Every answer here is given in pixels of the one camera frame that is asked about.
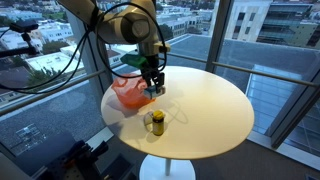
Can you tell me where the white round table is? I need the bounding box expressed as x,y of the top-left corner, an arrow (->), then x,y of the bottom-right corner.
101,66 -> 254,180

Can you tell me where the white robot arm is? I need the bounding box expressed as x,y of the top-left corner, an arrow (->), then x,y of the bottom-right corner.
57,0 -> 169,96

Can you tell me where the yellow supplement bottle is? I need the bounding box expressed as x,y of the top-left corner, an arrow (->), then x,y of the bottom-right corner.
152,110 -> 164,136

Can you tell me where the small white flat packet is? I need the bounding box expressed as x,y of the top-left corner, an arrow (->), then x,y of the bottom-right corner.
143,112 -> 153,126

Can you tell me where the orange plastic bag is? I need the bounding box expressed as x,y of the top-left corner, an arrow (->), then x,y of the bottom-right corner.
111,78 -> 153,109

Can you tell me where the dark equipment cart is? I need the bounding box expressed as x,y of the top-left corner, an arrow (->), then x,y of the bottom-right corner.
36,141 -> 138,180

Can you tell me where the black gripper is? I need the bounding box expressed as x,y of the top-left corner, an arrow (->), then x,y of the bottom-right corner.
140,55 -> 165,93

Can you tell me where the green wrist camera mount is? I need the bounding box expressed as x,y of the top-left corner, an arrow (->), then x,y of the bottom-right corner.
121,54 -> 147,69

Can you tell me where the blue box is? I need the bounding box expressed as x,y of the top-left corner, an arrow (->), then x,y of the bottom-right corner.
144,86 -> 166,99

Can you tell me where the black camera on stand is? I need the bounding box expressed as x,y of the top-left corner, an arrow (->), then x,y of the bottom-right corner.
0,20 -> 39,58

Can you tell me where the metal window handrail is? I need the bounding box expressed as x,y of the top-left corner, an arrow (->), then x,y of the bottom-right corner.
0,53 -> 320,116

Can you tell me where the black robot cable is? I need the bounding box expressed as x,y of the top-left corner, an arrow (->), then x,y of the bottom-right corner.
0,1 -> 168,95

